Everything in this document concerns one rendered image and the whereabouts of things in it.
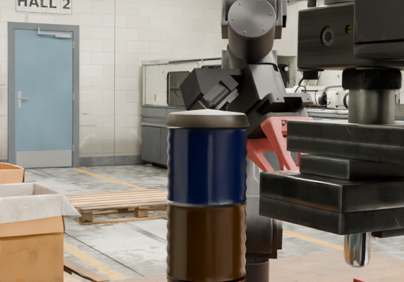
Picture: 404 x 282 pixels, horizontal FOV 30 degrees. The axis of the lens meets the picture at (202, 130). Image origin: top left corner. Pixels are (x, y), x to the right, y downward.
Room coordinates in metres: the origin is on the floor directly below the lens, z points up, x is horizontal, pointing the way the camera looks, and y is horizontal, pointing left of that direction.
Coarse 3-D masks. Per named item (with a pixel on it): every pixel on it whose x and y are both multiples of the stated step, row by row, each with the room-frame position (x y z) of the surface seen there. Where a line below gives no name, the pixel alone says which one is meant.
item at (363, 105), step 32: (352, 96) 0.60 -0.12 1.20; (384, 96) 0.59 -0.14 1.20; (288, 128) 0.64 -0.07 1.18; (320, 128) 0.60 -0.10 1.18; (352, 128) 0.57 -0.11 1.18; (384, 128) 0.54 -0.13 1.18; (320, 160) 0.59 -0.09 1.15; (352, 160) 0.56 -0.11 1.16; (384, 160) 0.54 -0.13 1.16; (288, 192) 0.58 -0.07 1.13; (320, 192) 0.55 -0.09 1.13; (352, 192) 0.54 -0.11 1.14; (384, 192) 0.55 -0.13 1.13; (320, 224) 0.55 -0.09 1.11; (352, 224) 0.54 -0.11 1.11; (384, 224) 0.55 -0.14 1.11; (352, 256) 0.55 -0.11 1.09
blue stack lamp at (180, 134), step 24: (168, 144) 0.35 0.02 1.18; (192, 144) 0.34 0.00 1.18; (216, 144) 0.34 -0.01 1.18; (240, 144) 0.34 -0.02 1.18; (168, 168) 0.35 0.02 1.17; (192, 168) 0.34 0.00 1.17; (216, 168) 0.34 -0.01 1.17; (240, 168) 0.34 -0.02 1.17; (168, 192) 0.35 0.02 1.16; (192, 192) 0.34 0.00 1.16; (216, 192) 0.34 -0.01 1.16; (240, 192) 0.34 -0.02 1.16
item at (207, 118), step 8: (176, 112) 0.35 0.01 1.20; (184, 112) 0.34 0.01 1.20; (192, 112) 0.34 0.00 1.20; (200, 112) 0.34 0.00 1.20; (208, 112) 0.34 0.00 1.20; (216, 112) 0.34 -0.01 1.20; (224, 112) 0.34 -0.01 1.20; (232, 112) 0.35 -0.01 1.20; (168, 120) 0.35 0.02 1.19; (176, 120) 0.34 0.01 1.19; (184, 120) 0.34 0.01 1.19; (192, 120) 0.34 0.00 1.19; (200, 120) 0.33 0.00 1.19; (208, 120) 0.33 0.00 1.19; (216, 120) 0.34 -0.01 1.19; (224, 120) 0.34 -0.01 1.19; (232, 120) 0.34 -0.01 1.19; (240, 120) 0.34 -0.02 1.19
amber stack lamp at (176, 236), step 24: (168, 216) 0.35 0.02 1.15; (192, 216) 0.34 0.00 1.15; (216, 216) 0.34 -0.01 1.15; (240, 216) 0.34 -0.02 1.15; (168, 240) 0.35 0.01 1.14; (192, 240) 0.34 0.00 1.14; (216, 240) 0.34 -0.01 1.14; (240, 240) 0.34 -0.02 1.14; (168, 264) 0.35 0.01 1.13; (192, 264) 0.34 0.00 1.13; (216, 264) 0.34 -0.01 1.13; (240, 264) 0.34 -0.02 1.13
